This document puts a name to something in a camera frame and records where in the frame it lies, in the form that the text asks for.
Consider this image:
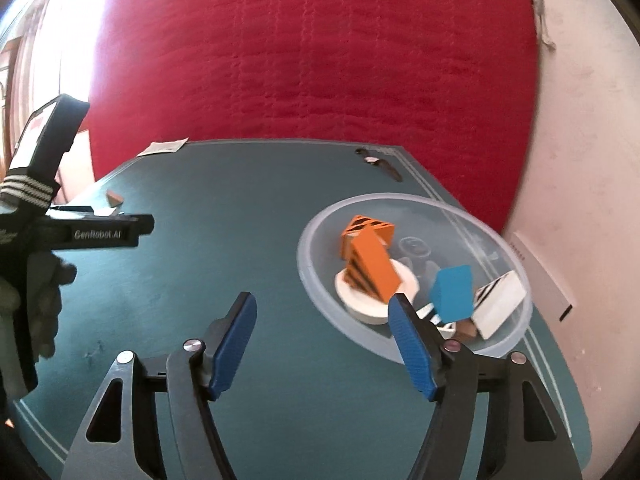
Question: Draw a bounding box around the clear plastic bowl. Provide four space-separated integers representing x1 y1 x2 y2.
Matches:
297 193 533 363

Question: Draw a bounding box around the small brown wooden wedge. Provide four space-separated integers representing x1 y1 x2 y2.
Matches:
105 190 124 208

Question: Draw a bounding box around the red fabric sofa back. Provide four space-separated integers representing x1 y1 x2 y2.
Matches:
88 0 538 230

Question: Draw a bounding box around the orange striped wedge block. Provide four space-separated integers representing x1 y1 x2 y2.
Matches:
340 214 396 261
345 226 401 304

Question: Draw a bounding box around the grey gloved left hand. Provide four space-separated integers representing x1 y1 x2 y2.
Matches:
1 252 77 401

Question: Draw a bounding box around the white striped block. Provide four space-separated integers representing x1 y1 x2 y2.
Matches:
471 271 526 339
416 304 457 339

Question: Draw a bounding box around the pink patterned curtain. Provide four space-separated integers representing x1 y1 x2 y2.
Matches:
1 0 50 167

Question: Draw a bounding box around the white round plate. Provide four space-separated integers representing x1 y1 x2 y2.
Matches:
334 259 420 325

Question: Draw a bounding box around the black wristwatch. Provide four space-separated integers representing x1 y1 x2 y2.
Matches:
355 148 404 182

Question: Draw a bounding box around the blue wedge block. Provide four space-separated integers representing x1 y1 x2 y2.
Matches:
430 266 474 323

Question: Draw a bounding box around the white power adapter plug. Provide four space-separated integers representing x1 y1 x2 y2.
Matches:
48 205 119 217

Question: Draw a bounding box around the white paper card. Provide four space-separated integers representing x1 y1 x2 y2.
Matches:
137 138 189 157

